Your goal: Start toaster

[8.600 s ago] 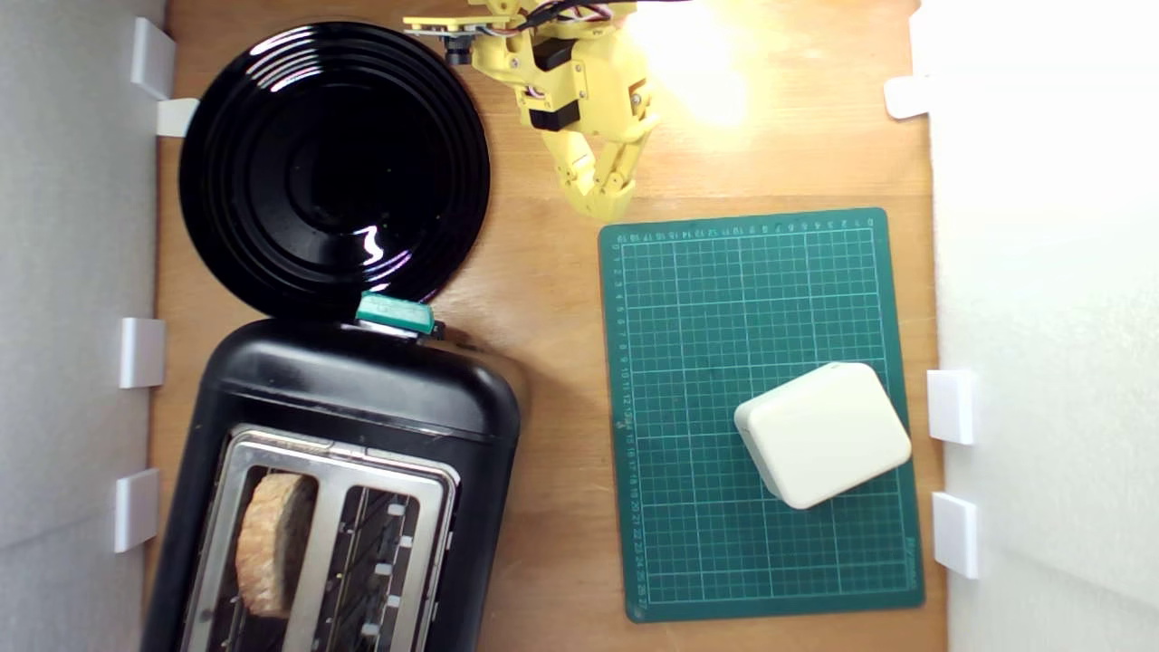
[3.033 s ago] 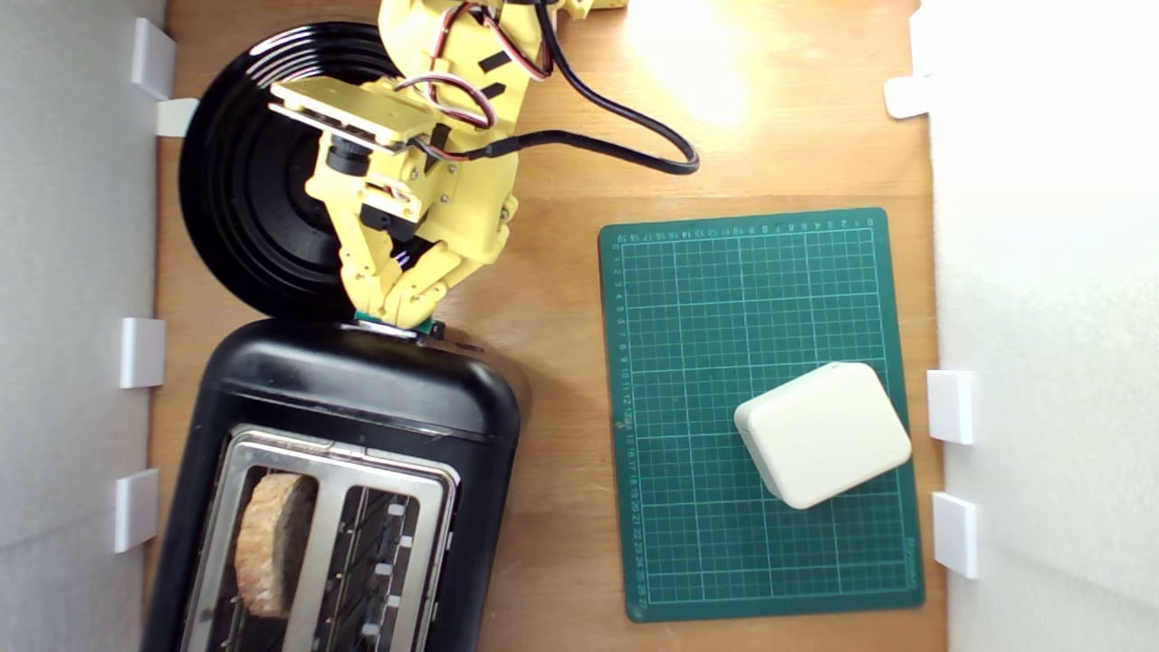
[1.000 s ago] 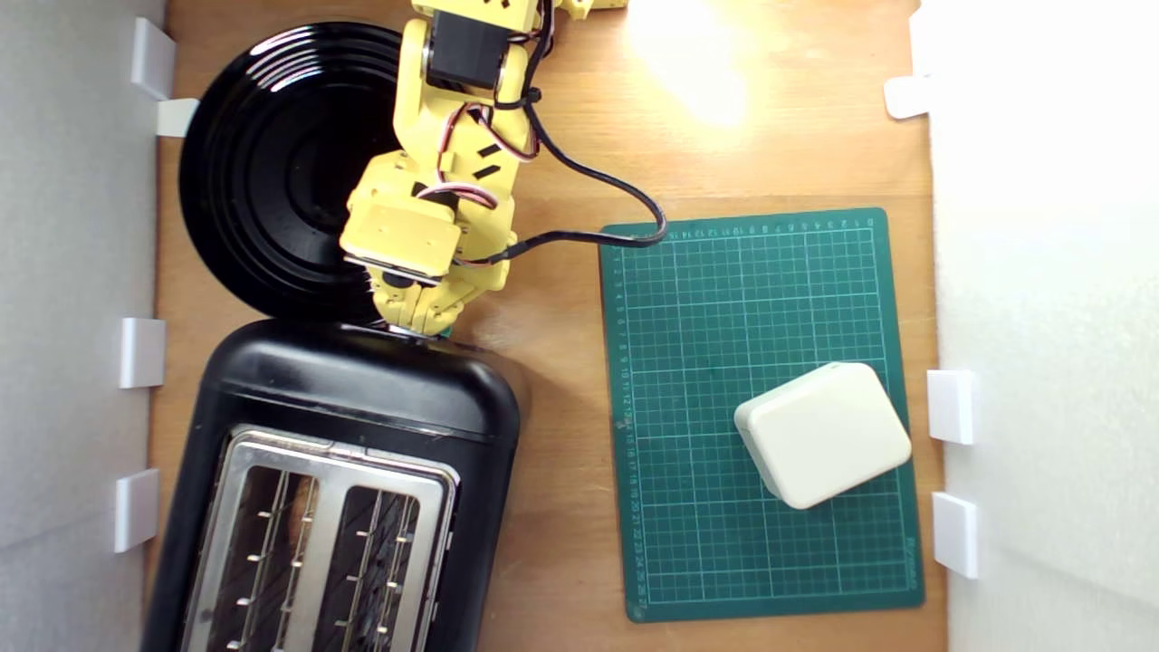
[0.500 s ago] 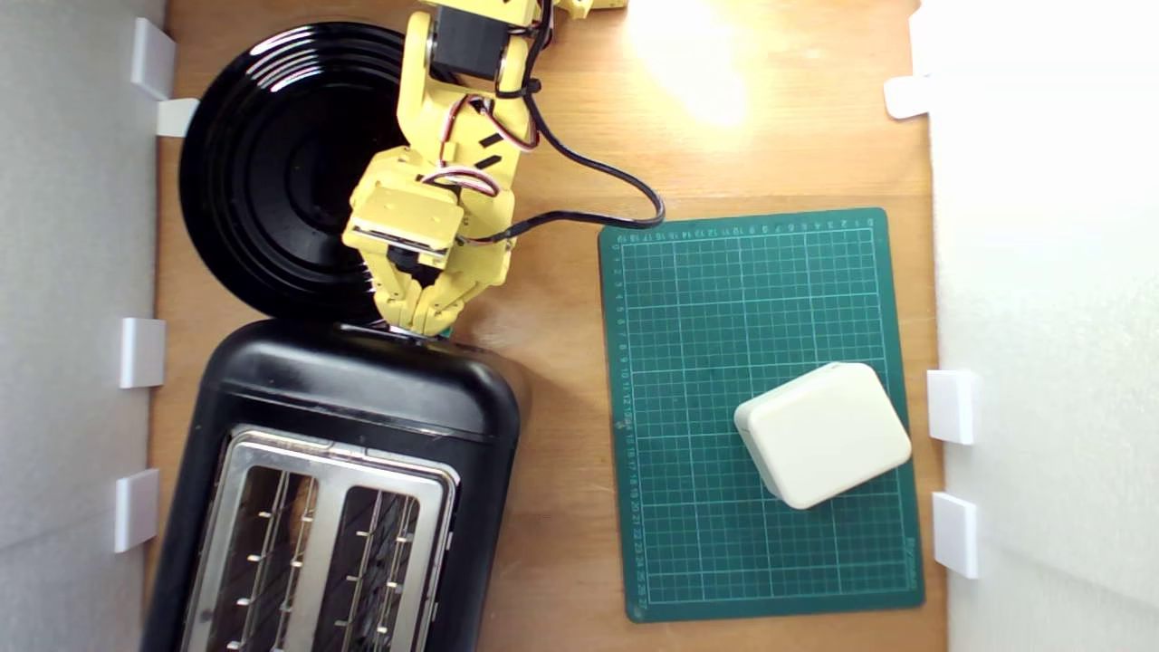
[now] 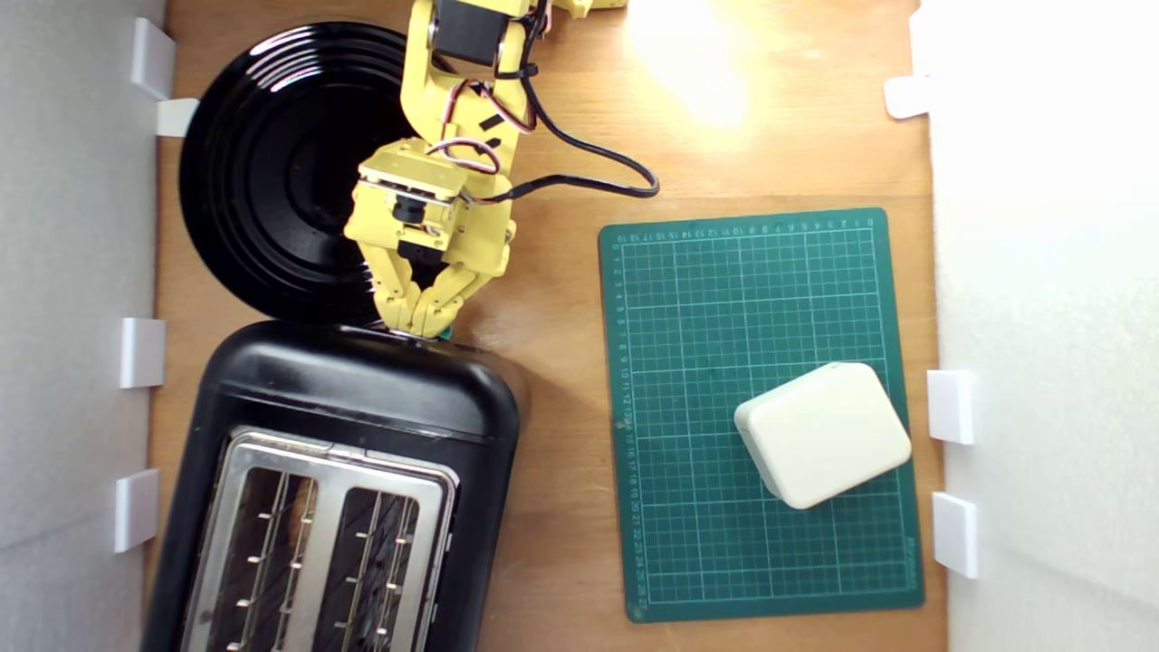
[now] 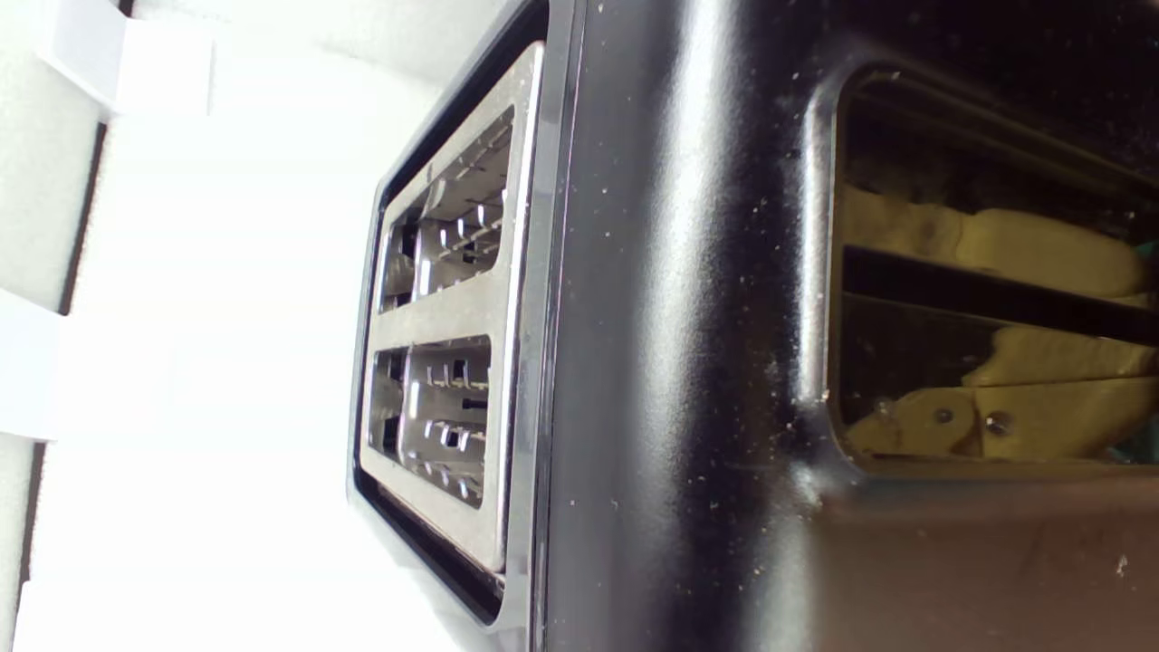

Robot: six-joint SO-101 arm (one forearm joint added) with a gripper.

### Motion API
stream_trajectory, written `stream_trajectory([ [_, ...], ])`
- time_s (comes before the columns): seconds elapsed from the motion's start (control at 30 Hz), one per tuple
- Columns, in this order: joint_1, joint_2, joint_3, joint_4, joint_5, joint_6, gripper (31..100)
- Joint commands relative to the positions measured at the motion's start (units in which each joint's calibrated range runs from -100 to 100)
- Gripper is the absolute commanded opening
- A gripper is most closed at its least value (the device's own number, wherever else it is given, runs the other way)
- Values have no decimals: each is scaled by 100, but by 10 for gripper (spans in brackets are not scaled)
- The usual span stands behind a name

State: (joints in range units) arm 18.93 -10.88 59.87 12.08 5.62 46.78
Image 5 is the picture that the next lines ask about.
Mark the black plate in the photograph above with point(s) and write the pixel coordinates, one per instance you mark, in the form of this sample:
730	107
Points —
272	172

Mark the white wall clip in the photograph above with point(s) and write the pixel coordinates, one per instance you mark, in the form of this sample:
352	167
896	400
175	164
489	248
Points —
951	407
905	97
151	56
176	118
142	353
136	510
955	534

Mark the green cutting mat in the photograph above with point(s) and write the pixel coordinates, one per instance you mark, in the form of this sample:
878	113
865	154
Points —
706	317

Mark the black two-slot toaster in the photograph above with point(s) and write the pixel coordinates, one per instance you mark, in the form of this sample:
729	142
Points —
362	389

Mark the white block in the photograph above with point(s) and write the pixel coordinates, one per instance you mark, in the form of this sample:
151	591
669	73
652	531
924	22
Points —
824	435

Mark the gripper camera on yellow mount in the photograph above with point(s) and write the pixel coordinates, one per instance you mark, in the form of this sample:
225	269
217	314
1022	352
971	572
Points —
412	172

